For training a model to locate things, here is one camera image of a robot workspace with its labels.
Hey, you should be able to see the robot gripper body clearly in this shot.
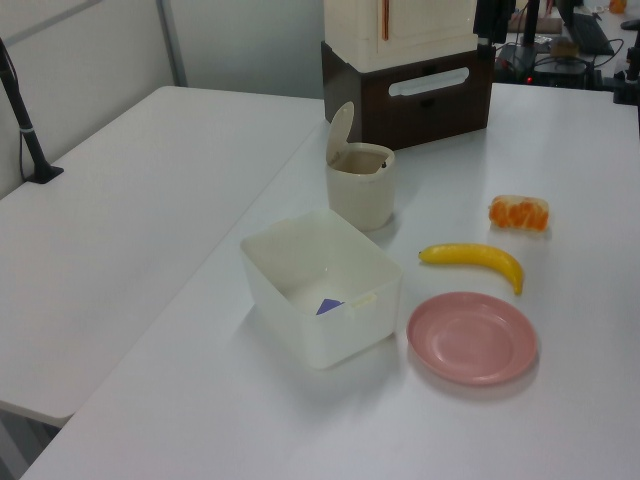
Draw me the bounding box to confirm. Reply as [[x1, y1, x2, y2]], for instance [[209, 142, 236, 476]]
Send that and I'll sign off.
[[473, 0, 517, 37]]

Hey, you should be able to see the beige trash can with lid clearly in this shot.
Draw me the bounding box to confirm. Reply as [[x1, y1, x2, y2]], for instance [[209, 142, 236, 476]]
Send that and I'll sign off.
[[325, 101, 396, 232]]

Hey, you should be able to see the black vertical pole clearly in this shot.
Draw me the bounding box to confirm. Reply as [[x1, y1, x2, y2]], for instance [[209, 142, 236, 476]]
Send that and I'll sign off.
[[521, 0, 541, 47]]

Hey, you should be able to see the black device with red light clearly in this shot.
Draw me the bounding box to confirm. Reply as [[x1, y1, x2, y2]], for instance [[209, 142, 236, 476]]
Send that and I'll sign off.
[[492, 43, 592, 89]]

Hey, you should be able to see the cream toy cabinet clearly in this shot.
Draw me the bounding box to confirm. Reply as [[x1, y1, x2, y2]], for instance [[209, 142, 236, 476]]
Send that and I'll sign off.
[[323, 0, 480, 74]]

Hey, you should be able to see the dark brown drawer cabinet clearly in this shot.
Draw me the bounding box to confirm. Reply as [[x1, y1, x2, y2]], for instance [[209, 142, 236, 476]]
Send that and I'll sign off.
[[320, 39, 494, 151]]

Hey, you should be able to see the black laptop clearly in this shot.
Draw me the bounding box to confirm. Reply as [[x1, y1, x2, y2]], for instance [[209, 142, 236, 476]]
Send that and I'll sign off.
[[557, 0, 615, 57]]

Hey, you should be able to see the black table clamp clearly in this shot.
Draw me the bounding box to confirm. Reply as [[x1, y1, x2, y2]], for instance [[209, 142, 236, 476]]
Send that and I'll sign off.
[[610, 19, 640, 105]]

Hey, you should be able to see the peeled orange toy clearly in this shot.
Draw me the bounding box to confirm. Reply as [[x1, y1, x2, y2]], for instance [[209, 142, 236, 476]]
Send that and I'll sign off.
[[488, 194, 551, 234]]

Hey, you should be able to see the yellow toy banana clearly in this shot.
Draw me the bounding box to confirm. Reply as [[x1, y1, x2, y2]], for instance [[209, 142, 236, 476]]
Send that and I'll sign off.
[[418, 242, 525, 296]]

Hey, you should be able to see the pink plastic plate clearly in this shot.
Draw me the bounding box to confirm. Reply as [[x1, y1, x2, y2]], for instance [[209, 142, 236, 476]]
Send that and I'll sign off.
[[406, 291, 539, 386]]

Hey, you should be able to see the purple card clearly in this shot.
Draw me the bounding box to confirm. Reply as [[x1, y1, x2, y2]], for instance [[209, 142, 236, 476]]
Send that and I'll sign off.
[[315, 297, 348, 317]]

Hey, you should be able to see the white plastic storage box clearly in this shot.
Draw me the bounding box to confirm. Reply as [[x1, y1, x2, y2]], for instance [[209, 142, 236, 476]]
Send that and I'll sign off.
[[239, 208, 404, 371]]

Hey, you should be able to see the grey partition frame post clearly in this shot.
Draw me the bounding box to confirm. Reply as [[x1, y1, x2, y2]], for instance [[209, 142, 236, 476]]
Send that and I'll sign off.
[[155, 0, 189, 89]]

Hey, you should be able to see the black camera stand pole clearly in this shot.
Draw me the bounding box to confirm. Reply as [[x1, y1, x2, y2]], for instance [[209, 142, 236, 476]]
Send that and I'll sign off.
[[0, 37, 65, 184]]

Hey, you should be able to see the black cable on stand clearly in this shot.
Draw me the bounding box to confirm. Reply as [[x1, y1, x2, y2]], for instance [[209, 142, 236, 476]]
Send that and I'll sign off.
[[17, 130, 31, 181]]

